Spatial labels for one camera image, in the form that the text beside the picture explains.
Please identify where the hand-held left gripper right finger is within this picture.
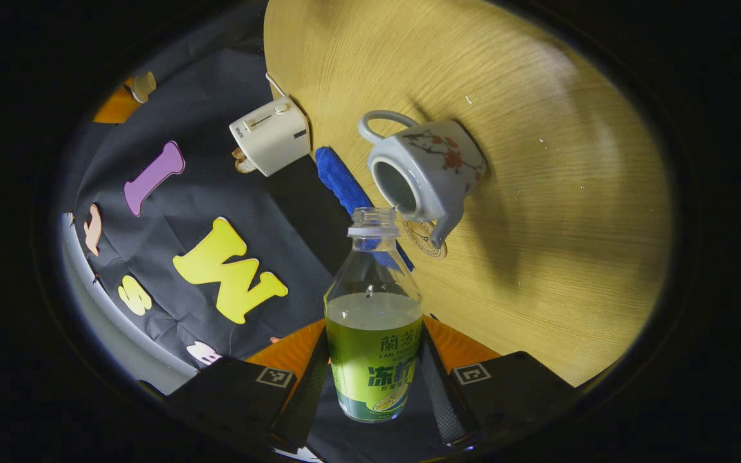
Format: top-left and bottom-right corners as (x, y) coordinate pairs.
(418, 314), (578, 451)

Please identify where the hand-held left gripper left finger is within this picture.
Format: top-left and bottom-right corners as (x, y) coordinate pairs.
(163, 319), (331, 454)

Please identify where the white teacup lid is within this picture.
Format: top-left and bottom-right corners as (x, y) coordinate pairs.
(131, 71), (158, 104)

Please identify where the green label water bottle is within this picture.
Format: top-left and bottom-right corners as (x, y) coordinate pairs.
(323, 207), (424, 424)

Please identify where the round brown coaster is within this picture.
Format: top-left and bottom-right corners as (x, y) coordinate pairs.
(401, 217), (448, 259)

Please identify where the white floral teacup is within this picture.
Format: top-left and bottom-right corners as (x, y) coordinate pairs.
(357, 109), (489, 250)

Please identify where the black backdrop cloth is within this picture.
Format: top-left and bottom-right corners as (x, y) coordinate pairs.
(62, 0), (448, 463)

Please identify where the bread slice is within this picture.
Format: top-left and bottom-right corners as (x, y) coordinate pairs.
(232, 147), (259, 175)

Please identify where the white toaster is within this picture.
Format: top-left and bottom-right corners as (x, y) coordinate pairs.
(228, 95), (312, 177)

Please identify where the blue towel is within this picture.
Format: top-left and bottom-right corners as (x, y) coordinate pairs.
(315, 146), (415, 272)

